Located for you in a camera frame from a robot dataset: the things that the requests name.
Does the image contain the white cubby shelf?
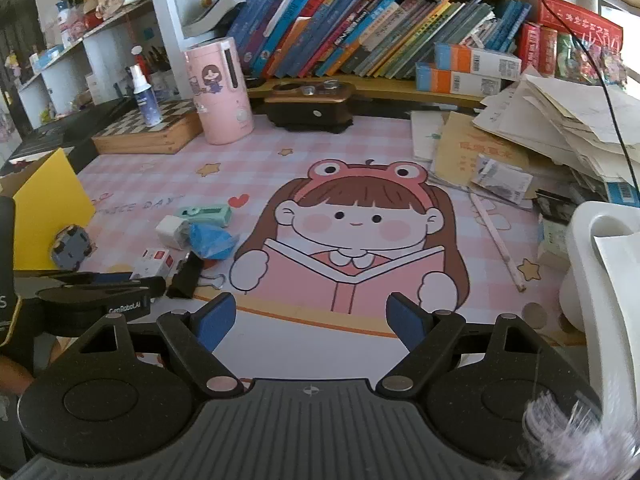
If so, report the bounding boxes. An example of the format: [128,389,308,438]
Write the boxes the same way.
[17,2,152,132]

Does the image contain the white pen pot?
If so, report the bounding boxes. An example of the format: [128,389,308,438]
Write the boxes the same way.
[146,45,181,101]

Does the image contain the white plastic appliance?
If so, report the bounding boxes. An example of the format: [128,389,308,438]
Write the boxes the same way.
[557,201,640,461]

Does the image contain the small white red box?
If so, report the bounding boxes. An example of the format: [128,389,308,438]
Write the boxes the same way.
[130,247,176,281]

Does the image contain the pale wooden pencil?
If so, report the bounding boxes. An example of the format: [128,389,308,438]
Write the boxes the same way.
[470,192,527,294]

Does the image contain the small white cube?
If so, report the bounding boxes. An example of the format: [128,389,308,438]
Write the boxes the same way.
[155,215,194,251]

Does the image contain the pink cartoon cylinder container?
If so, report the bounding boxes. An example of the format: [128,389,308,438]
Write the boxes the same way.
[182,37,255,146]

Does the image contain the white red label box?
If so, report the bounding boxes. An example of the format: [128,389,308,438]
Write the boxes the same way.
[85,74,109,104]

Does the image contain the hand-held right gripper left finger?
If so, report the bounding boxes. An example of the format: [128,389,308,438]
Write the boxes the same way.
[47,292,247,394]

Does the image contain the row of leaning books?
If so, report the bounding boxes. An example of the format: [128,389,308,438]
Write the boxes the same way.
[227,0,532,82]

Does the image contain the white spray bottle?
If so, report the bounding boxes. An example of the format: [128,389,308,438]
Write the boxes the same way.
[129,65,164,129]

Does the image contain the fluffy pale cloth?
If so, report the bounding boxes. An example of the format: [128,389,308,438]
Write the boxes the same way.
[522,389,640,480]

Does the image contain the person's left forearm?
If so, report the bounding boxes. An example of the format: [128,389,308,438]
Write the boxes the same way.
[0,355,35,396]

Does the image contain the white printed packet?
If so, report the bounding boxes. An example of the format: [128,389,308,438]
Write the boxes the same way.
[472,155,534,204]

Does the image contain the dark wooden box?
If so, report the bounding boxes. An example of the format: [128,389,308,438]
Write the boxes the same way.
[263,79,357,134]

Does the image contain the white lotion bottle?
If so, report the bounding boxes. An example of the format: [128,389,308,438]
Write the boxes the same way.
[56,2,76,49]

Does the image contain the black electronic keyboard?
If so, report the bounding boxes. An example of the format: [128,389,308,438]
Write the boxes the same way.
[9,97,137,162]

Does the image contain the blue tissue pack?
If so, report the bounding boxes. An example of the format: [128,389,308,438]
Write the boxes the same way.
[29,45,66,74]

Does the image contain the grey toy figure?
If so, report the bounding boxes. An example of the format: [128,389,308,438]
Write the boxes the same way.
[52,225,96,276]

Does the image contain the wooden bookshelf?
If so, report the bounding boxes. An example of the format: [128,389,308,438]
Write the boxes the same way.
[145,0,640,111]

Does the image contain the black binder clip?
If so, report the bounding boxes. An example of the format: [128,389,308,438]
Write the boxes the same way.
[166,252,229,301]

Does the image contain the wooden chessboard box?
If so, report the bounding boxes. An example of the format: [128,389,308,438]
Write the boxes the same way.
[91,99,204,156]

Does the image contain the brown paper envelope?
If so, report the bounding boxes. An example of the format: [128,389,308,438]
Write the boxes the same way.
[432,110,531,196]

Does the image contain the orange blue carton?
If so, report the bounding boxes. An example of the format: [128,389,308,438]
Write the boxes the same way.
[415,62,504,96]
[434,42,524,81]

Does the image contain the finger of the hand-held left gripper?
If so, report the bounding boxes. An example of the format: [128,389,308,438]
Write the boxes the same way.
[12,269,135,286]
[37,276,167,304]

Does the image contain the red gift box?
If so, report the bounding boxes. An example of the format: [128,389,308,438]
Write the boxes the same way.
[520,0,625,61]

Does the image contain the pile of loose papers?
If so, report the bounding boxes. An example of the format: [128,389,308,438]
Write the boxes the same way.
[472,72,640,189]

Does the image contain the black cable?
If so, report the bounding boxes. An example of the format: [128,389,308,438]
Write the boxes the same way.
[531,0,640,202]

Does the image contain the yellow cardboard box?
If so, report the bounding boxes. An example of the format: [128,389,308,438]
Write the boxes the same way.
[0,147,97,273]

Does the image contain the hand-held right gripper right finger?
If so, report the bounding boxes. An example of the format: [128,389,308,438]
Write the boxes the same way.
[375,291,566,394]

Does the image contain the blue plastic item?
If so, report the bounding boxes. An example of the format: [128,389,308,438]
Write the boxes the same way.
[189,222,239,261]

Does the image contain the mint green correction tape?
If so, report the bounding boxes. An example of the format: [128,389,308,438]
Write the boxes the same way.
[179,205,234,229]

